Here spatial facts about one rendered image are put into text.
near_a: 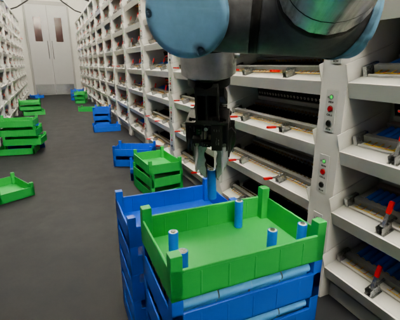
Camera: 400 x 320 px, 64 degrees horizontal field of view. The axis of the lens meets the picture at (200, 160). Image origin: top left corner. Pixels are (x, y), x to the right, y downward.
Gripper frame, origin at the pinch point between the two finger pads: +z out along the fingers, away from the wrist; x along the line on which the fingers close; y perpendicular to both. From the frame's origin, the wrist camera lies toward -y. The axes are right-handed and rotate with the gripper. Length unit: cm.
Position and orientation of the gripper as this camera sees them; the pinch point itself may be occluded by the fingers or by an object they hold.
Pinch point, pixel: (211, 169)
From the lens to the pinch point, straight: 65.4
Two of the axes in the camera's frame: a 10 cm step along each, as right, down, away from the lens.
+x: 9.9, 0.4, -1.2
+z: 0.3, 8.5, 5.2
